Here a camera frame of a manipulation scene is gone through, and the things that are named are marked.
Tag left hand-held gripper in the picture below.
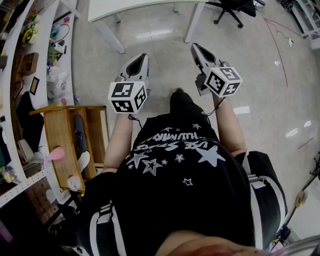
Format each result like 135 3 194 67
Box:
107 53 152 115

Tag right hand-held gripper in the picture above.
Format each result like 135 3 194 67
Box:
190 42 244 99

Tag person's left forearm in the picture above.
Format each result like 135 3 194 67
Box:
102 113 134 174

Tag person's right forearm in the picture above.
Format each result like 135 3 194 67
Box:
212 96 247 154

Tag person's black trousers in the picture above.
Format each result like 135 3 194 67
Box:
169 87 209 121

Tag black office chair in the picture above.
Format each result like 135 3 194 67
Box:
206 0 258 29

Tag white table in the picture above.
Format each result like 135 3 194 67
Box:
87 0 209 55

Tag white plastic bags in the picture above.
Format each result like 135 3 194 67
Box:
46 66 70 99

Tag grey slipper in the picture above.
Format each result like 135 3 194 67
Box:
72 114 89 154

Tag teal bottle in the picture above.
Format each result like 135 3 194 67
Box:
49 24 61 39

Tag wooden rack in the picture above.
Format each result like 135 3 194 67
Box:
29 103 110 194

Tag white slipper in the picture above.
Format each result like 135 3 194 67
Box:
77 150 91 174

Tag wooden compartment box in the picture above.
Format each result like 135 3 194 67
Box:
11 52 40 84

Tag white storage rack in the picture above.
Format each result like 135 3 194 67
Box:
291 0 320 51

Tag yellow artificial flowers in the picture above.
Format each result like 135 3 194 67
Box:
21 27 39 47

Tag pink toy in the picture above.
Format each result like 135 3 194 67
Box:
44 146 67 167

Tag black cloth bag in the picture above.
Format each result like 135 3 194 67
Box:
15 91 46 154

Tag white shelving unit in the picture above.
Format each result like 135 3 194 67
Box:
0 0 81 209

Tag person's black star-print shirt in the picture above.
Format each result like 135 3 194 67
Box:
109 107 256 253

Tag pink white round box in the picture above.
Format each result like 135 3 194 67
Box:
66 175 82 192

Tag black white-striped harness vest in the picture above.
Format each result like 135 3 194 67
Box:
74 149 289 256

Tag black tripod stand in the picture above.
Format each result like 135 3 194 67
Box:
284 149 320 234

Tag person's face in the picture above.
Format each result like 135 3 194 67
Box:
159 229 274 256

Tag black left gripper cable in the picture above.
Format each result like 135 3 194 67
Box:
127 113 144 130

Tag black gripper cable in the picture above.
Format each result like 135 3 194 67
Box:
200 96 227 117
127 113 144 130

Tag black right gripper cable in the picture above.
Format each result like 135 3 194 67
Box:
200 96 227 117

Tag black wire hoop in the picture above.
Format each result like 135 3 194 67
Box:
51 22 71 44

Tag black picture frame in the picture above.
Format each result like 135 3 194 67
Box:
29 76 41 96

